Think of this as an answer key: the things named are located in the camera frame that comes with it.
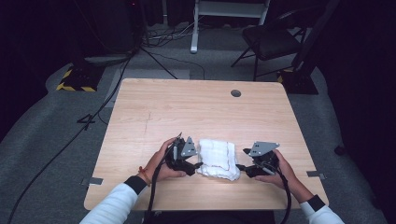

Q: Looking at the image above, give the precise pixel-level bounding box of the long black floor cable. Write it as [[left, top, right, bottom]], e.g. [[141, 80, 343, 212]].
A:
[[7, 49, 138, 224]]

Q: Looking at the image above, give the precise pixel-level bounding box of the bundle of floor cables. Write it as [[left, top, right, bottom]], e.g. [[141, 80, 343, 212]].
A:
[[142, 21, 200, 49]]

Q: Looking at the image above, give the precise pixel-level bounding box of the white towel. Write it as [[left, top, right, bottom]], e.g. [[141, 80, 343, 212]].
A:
[[196, 138, 242, 182]]

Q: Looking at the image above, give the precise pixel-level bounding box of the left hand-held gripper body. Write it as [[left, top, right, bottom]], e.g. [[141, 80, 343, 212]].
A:
[[163, 134, 199, 175]]

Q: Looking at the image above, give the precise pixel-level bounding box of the right hand-held gripper cable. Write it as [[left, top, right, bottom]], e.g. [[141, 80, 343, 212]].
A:
[[262, 166, 293, 224]]

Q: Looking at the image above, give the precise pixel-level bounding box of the white desk frame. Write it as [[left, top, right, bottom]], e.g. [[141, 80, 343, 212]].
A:
[[190, 0, 272, 55]]

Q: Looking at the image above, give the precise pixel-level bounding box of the black stand pole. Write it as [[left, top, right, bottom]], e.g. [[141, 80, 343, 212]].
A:
[[291, 0, 342, 73]]

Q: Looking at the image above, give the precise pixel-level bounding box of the hand-held gripper cable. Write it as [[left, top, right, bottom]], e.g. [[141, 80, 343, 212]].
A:
[[147, 141, 180, 220], [262, 166, 293, 224]]

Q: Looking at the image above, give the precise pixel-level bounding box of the red wrist bracelet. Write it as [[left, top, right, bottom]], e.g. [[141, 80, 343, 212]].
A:
[[138, 165, 152, 188]]

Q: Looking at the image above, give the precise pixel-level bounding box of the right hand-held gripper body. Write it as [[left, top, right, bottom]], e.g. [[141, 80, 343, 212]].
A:
[[246, 141, 281, 179]]

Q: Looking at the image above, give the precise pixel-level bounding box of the person's right hand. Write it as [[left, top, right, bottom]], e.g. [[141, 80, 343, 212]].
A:
[[253, 148, 302, 194]]

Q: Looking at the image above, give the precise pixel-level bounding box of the thin black floor cable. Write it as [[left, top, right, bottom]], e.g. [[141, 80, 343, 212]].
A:
[[139, 46, 206, 81]]

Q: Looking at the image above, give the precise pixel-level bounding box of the black yellow striped base plate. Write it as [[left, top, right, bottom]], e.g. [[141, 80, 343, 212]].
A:
[[55, 63, 106, 93], [276, 67, 319, 95]]

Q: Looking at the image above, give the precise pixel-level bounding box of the black folding chair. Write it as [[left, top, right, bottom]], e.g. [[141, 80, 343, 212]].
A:
[[230, 8, 309, 82]]

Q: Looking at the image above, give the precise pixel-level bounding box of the person's left hand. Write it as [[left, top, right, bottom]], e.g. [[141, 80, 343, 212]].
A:
[[144, 136, 188, 188]]

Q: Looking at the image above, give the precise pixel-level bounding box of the left hand-held gripper cable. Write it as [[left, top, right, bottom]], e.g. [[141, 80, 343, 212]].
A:
[[147, 141, 180, 220]]

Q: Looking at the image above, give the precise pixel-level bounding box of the grey metal bracket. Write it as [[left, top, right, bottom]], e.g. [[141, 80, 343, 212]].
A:
[[81, 176, 105, 187], [305, 170, 328, 181]]

